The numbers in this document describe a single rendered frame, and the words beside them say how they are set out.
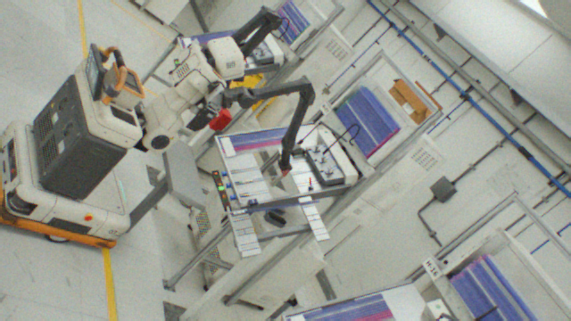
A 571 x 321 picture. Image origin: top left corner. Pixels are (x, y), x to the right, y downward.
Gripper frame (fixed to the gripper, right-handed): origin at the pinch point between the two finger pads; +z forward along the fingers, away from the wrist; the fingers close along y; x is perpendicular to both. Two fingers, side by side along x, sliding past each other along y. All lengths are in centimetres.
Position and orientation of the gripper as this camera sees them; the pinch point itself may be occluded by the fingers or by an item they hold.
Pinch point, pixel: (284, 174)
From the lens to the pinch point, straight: 337.0
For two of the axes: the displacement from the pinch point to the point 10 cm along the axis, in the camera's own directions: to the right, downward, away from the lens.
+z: -0.6, 7.7, 6.4
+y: -3.2, -6.2, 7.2
